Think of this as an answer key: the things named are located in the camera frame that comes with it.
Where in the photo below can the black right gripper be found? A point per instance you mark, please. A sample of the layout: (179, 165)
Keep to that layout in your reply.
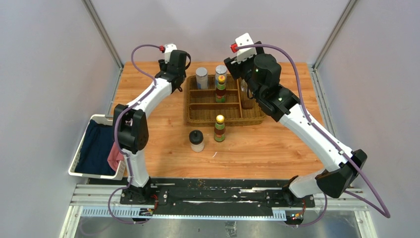
(235, 68)

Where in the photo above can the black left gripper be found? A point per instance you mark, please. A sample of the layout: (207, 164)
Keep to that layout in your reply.
(163, 66)

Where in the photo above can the silver-lid shaker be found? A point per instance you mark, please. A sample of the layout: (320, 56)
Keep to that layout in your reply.
(220, 70)
(202, 78)

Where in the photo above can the sauce bottle yellow cap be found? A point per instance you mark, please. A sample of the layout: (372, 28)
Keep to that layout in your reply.
(219, 129)
(220, 92)

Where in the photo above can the oil bottle with brown residue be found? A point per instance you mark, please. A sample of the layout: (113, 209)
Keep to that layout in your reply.
(246, 102)

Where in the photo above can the black-lid spice jar front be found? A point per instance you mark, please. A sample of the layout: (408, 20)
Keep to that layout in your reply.
(196, 139)

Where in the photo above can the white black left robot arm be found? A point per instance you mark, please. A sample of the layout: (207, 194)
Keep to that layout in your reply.
(130, 125)

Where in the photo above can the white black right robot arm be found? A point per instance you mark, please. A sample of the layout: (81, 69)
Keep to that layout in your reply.
(341, 164)

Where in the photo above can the wicker divided tray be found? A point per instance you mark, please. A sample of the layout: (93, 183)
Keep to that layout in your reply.
(201, 107)

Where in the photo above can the white laundry basket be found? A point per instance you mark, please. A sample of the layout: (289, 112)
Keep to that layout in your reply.
(101, 119)

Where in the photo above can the navy blue cloth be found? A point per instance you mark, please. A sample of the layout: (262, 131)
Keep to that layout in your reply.
(95, 149)

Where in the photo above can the pink cloth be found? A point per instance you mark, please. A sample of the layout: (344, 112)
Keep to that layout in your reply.
(115, 157)

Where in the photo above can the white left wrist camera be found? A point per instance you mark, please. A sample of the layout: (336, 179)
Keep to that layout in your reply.
(166, 50)

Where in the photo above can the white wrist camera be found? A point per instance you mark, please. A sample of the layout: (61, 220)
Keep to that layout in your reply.
(166, 50)
(242, 53)

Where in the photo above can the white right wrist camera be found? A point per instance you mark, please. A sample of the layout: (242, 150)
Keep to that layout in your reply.
(242, 53)

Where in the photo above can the aluminium frame post left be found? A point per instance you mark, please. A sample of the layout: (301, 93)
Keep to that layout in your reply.
(90, 8)

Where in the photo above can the aluminium frame post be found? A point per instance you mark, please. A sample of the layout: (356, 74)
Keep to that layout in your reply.
(335, 32)
(90, 8)

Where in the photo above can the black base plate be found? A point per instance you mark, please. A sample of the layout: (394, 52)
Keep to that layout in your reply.
(215, 197)

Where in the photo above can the aluminium frame post right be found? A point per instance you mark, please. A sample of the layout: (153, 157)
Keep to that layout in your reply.
(335, 32)

